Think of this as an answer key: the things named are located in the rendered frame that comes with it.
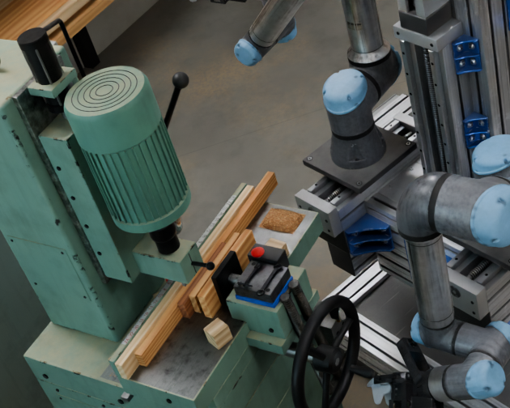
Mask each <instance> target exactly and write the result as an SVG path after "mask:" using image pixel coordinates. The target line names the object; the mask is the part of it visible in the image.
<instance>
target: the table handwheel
mask: <svg viewBox="0 0 510 408"><path fill-rule="evenodd" d="M335 308H341V309H342V310H343V312H344V313H345V315H346V320H345V321H344V323H343V325H342V328H341V329H340V330H339V332H338V335H337V336H336V338H335V339H334V341H333V342H332V344H331V346H328V345H325V344H321V345H320V346H318V347H313V346H311V345H312V341H313V339H314V337H315V334H316V332H317V330H318V328H319V326H320V324H321V322H322V321H323V320H324V318H325V317H326V316H327V314H328V313H329V312H331V311H332V310H333V309H335ZM347 330H348V346H347V352H346V360H345V363H344V367H343V370H342V374H341V376H340V379H339V381H338V384H337V386H336V388H335V390H334V392H333V394H332V395H331V397H329V386H330V375H333V374H334V373H336V372H337V371H338V370H339V368H340V367H341V364H342V352H341V350H340V349H339V346H340V344H341V342H342V340H343V338H344V336H345V334H346V332H347ZM359 346H360V323H359V315H358V313H357V310H356V308H355V306H354V304H353V303H352V301H351V300H350V299H348V298H347V297H345V296H344V295H332V296H330V297H328V298H326V299H325V300H323V301H322V302H321V303H320V304H319V305H318V306H317V307H316V308H315V310H314V311H313V312H312V314H311V316H310V317H309V319H308V320H307V322H306V324H305V326H304V329H303V331H302V333H301V335H300V339H299V341H298V342H292V344H291V345H290V347H289V349H288V350H287V352H286V354H285V356H287V357H291V358H293V359H294V361H293V366H292V373H291V394H292V399H293V403H294V406H295V408H309V407H308V403H307V401H306V397H305V391H304V377H305V369H306V364H307V362H309V363H312V365H313V367H314V368H315V370H317V371H320V372H323V391H322V404H321V408H338V407H339V406H340V404H341V403H342V401H343V399H344V397H345V396H346V393H347V391H348V389H349V388H350V385H351V382H352V379H353V376H354V373H353V372H350V366H351V365H357V361H358V357H359Z"/></svg>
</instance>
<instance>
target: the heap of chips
mask: <svg viewBox="0 0 510 408"><path fill-rule="evenodd" d="M304 217H305V215H304V214H299V213H296V212H294V211H290V210H283V209H274V208H271V209H270V211H269V212H268V213H267V215H266V216H265V218H264V219H263V220H262V221H261V223H260V225H259V226H258V227H262V228H266V229H270V230H275V231H279V232H286V233H291V234H294V232H295V230H296V229H297V227H298V226H299V225H300V223H301V222H302V220H303V219H304Z"/></svg>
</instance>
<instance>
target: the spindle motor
mask: <svg viewBox="0 0 510 408"><path fill-rule="evenodd" d="M64 112H65V115H66V117H67V120H68V122H69V123H70V126H71V129H72V130H73V132H74V135H75V137H76V139H77V141H78V143H79V145H80V147H81V150H82V152H83V154H84V156H85V159H86V161H87V163H88V165H89V168H90V169H91V172H92V174H93V176H94V178H95V180H96V183H97V185H98V187H99V189H100V192H101V194H102V196H103V198H104V200H105V203H106V205H107V207H108V209H109V212H110V214H111V216H112V218H113V221H114V223H115V224H116V225H117V226H118V227H119V228H120V229H121V230H123V231H125V232H131V233H147V232H153V231H156V230H159V229H161V228H163V227H167V226H168V225H169V224H171V223H173V222H175V221H176V220H177V219H179V218H180V217H181V216H182V215H183V214H184V213H185V211H186V210H187V208H188V206H189V204H190V201H191V192H190V188H189V185H188V183H187V181H186V179H185V174H184V173H183V170H182V167H181V164H180V162H179V159H178V157H177V155H176V151H175V149H174V146H173V144H172V140H171V138H170V136H169V133H168V130H167V127H166V125H165V123H164V119H163V117H162V114H161V112H160V110H159V105H158V104H157V101H156V98H155V95H154V93H153V91H152V88H151V85H150V82H149V80H148V78H147V76H146V75H145V74H144V73H142V72H141V71H140V70H138V69H136V68H133V67H131V66H112V67H108V68H104V69H102V70H98V71H95V72H93V73H91V74H89V75H87V76H85V77H84V78H82V79H80V80H79V81H78V82H77V83H76V84H75V85H74V86H73V87H72V88H71V89H70V90H69V91H68V92H67V94H66V98H65V102H64Z"/></svg>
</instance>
